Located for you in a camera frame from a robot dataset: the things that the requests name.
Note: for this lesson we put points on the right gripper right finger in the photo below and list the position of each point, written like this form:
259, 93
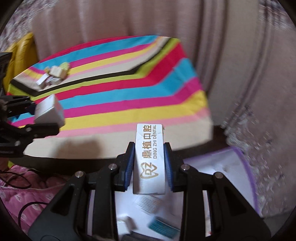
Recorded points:
180, 176

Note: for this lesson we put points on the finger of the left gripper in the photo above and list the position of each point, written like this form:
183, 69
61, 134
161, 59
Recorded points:
16, 105
28, 133

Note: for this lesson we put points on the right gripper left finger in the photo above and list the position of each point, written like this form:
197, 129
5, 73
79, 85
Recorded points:
122, 169

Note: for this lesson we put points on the white dental toothpaste box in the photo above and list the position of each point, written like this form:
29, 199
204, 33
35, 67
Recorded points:
149, 176

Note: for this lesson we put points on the long white box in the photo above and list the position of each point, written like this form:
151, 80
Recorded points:
42, 81

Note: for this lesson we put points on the teal toothpaste box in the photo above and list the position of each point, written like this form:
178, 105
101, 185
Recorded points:
163, 228

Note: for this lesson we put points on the large white pink-flower box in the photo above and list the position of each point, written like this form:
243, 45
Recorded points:
148, 204

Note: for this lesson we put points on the white box red logo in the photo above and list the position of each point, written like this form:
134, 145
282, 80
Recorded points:
124, 226

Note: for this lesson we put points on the black gold box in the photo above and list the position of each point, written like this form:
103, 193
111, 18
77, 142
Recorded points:
137, 237

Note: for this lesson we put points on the small white side box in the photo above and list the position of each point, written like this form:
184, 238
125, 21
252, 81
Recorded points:
49, 110

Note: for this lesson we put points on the purple-rimmed white storage box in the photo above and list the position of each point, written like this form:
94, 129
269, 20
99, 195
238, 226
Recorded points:
213, 210

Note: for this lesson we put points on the red white small box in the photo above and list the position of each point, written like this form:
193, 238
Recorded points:
53, 81

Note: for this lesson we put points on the yellow scrub sponge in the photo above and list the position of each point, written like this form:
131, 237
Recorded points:
47, 70

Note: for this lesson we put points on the left tracker phone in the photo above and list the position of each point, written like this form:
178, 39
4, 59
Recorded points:
5, 58

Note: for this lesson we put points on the cream text-printed box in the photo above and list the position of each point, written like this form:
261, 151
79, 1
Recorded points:
58, 72

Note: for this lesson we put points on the yellow leather headboard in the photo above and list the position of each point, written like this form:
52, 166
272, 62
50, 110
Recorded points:
24, 55

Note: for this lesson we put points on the pink patterned quilt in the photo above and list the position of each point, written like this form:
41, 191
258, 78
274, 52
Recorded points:
25, 193

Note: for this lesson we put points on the green round sponge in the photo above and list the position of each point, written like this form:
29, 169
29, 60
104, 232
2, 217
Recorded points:
65, 66

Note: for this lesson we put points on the striped colourful bed cloth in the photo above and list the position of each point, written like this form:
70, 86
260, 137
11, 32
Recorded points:
111, 86

